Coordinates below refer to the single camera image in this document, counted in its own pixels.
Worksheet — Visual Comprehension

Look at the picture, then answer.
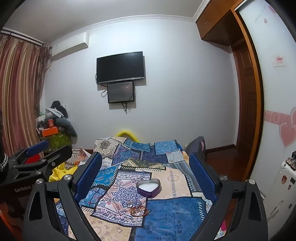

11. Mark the red orange braided bracelet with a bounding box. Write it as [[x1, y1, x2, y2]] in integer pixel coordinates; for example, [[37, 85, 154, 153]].
[[129, 204, 150, 217]]

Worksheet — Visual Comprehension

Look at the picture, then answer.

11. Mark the orange box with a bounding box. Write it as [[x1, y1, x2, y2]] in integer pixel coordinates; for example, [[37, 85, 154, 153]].
[[41, 126, 59, 137]]

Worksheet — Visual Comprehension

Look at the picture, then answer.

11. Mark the yellow cloth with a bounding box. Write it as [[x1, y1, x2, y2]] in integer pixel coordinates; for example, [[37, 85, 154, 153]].
[[49, 162, 78, 182]]

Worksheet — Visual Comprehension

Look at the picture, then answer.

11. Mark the pile of clothes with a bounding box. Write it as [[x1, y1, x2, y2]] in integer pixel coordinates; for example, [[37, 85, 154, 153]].
[[35, 100, 78, 144]]

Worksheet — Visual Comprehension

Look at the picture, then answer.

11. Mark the white suitcase with stickers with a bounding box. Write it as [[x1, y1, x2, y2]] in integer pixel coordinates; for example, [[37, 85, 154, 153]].
[[263, 150, 296, 223]]

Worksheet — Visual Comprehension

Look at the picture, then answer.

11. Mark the blue patchwork bed cover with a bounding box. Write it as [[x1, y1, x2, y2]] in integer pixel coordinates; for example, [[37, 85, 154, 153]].
[[54, 136, 224, 241]]

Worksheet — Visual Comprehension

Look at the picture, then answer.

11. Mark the purple heart-shaped tin box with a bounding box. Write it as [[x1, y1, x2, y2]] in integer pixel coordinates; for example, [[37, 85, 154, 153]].
[[136, 178, 162, 198]]

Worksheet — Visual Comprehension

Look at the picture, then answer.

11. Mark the red striped curtain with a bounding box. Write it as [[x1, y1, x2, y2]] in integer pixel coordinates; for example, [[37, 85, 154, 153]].
[[1, 34, 50, 156]]

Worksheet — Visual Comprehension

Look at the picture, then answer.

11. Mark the dark purple pillow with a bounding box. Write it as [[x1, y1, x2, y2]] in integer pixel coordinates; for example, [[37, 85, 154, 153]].
[[185, 136, 206, 160]]

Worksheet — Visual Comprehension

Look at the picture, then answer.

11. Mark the white air conditioner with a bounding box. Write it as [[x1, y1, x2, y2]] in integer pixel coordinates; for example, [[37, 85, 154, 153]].
[[52, 32, 89, 60]]

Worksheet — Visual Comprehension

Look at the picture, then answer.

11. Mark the yellow curved bed rail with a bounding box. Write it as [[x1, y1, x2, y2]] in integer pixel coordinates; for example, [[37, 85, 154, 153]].
[[116, 130, 139, 143]]

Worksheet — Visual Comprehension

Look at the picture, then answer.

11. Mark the pink heart wall sticker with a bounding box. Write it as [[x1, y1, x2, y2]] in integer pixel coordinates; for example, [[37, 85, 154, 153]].
[[279, 123, 296, 148]]

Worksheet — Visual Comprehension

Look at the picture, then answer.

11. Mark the small black wall monitor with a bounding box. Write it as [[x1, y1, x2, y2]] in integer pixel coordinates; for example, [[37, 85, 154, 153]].
[[107, 81, 135, 104]]

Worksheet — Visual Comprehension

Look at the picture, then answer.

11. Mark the black wall television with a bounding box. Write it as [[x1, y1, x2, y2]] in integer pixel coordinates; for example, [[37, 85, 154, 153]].
[[95, 51, 145, 84]]

